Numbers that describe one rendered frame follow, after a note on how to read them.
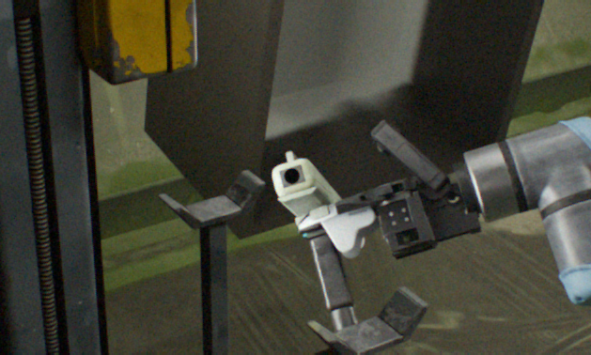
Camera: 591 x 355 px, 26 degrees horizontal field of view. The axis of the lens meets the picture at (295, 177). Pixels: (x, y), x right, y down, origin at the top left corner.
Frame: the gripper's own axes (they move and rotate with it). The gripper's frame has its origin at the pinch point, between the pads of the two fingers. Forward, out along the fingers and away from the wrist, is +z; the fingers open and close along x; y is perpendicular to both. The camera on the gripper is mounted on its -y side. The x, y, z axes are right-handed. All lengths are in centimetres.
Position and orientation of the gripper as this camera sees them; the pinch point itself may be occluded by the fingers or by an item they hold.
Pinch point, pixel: (310, 222)
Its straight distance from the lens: 157.7
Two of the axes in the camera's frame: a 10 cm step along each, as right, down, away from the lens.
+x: 1.7, 2.0, 9.6
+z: -9.5, 3.0, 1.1
